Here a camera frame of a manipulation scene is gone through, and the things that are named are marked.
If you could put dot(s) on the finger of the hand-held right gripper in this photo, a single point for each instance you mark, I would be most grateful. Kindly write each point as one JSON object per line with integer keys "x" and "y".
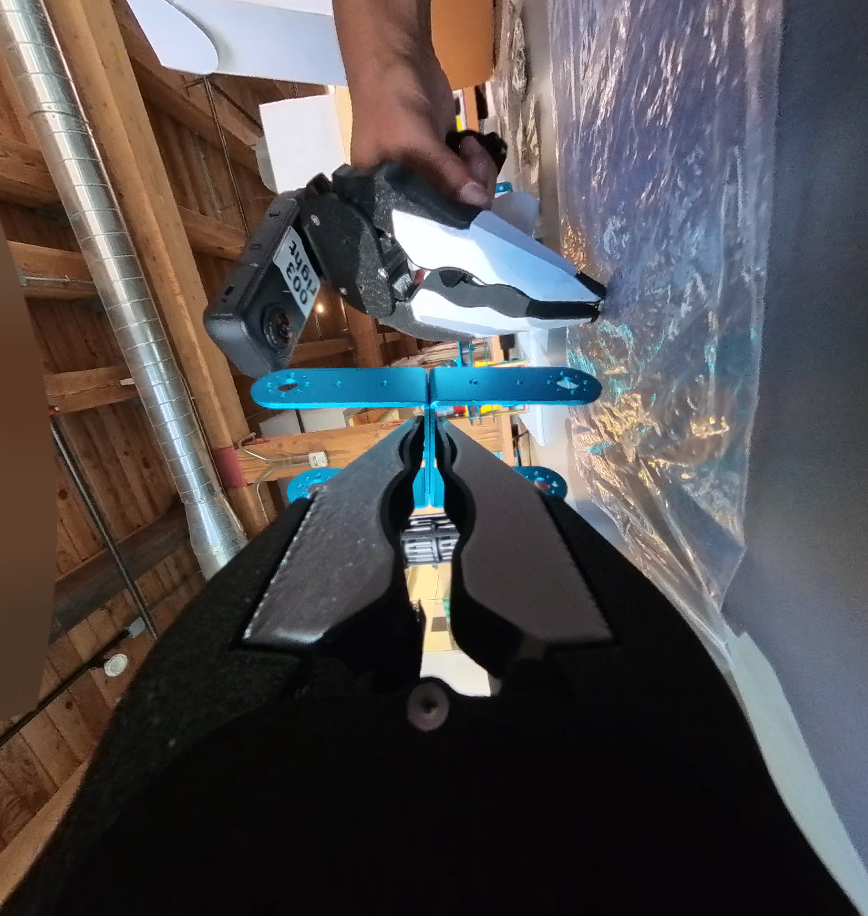
{"x": 463, "y": 312}
{"x": 491, "y": 251}

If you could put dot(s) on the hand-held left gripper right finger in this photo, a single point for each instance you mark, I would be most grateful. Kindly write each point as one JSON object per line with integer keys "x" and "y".
{"x": 534, "y": 566}

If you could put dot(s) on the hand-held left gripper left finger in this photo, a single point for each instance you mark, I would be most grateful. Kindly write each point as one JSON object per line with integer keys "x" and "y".
{"x": 327, "y": 566}

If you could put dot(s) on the blue metal bracket assembly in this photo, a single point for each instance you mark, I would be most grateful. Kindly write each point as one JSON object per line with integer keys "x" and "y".
{"x": 348, "y": 387}

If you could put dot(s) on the person's right hand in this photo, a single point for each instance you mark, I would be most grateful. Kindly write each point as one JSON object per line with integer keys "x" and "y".
{"x": 406, "y": 129}

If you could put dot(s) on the wooden ceiling beam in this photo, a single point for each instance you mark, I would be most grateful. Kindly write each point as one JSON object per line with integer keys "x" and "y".
{"x": 320, "y": 444}

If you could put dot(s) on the large clear plastic bag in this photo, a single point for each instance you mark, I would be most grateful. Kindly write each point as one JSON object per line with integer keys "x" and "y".
{"x": 677, "y": 286}

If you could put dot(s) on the wooden partition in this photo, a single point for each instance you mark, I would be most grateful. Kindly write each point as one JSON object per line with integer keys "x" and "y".
{"x": 463, "y": 43}

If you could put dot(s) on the white hanging panel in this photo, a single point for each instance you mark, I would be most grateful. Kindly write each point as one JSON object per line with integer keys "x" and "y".
{"x": 248, "y": 36}

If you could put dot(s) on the silver ventilation duct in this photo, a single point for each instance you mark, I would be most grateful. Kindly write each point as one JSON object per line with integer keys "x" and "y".
{"x": 105, "y": 258}

